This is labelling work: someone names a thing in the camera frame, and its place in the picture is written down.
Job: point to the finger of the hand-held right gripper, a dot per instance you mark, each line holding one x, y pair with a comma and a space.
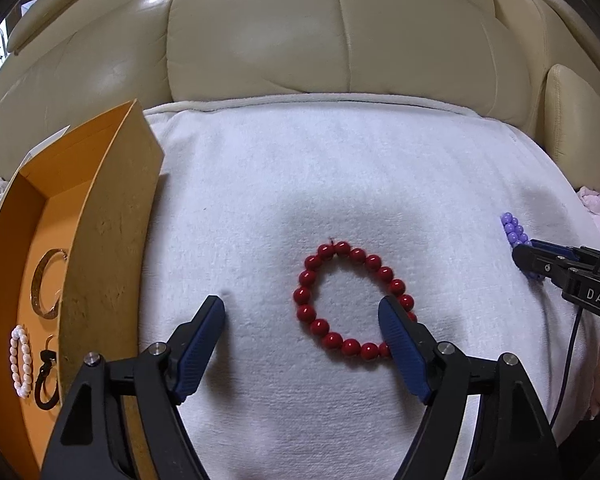
535, 261
555, 247

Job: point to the white towel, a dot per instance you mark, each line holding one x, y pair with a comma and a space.
280, 170

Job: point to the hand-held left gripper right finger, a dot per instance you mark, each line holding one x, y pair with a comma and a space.
397, 345

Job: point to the cream leather sofa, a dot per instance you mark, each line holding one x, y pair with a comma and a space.
260, 35

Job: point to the gold bangle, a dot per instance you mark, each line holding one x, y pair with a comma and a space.
41, 280

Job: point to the pale pink cloth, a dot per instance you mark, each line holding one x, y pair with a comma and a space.
598, 205

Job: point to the orange cardboard box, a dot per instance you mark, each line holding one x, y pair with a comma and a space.
115, 220

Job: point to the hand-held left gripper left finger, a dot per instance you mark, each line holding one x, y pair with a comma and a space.
205, 340

